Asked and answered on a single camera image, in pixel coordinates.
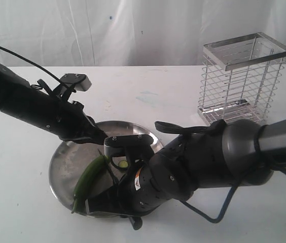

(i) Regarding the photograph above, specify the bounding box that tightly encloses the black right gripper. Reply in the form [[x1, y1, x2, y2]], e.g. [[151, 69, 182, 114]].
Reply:
[[85, 165, 168, 215]]

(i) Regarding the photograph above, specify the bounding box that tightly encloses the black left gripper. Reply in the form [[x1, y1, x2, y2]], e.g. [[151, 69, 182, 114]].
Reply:
[[49, 102, 107, 145]]

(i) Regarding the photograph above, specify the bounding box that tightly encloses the green cucumber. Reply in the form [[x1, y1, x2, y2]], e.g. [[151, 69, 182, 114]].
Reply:
[[71, 155, 108, 214]]

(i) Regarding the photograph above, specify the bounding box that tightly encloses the black handled knife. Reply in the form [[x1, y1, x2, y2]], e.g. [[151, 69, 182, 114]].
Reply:
[[97, 149, 142, 230]]

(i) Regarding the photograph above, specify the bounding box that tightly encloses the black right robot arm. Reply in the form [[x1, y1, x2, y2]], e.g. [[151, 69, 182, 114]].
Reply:
[[85, 119, 286, 217]]

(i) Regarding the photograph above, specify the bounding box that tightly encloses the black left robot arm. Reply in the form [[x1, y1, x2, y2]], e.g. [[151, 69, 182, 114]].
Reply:
[[0, 64, 107, 145]]

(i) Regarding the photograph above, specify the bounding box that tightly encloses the round steel plate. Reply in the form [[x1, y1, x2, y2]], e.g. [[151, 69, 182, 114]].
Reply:
[[49, 120, 163, 211]]

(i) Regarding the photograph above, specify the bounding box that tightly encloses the white backdrop curtain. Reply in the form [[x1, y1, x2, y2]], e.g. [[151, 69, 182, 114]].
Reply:
[[0, 1, 286, 66]]

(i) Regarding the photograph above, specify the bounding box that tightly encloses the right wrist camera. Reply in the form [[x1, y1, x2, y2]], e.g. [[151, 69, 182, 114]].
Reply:
[[104, 134, 155, 161]]

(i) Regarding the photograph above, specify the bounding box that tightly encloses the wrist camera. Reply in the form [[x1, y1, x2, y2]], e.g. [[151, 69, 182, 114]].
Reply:
[[53, 73, 92, 101], [104, 134, 155, 161]]

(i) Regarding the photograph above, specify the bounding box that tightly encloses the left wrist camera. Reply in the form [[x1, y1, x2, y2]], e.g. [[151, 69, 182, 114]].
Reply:
[[53, 73, 92, 101]]

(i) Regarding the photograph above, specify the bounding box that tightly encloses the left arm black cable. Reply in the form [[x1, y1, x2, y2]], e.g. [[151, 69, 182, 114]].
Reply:
[[0, 42, 62, 83]]

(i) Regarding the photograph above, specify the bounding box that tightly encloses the black camera cable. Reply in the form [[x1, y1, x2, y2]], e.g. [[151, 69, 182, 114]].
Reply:
[[181, 167, 286, 225]]

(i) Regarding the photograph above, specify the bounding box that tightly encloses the chrome wire utensil holder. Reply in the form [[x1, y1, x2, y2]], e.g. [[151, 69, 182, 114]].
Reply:
[[198, 32, 286, 124]]

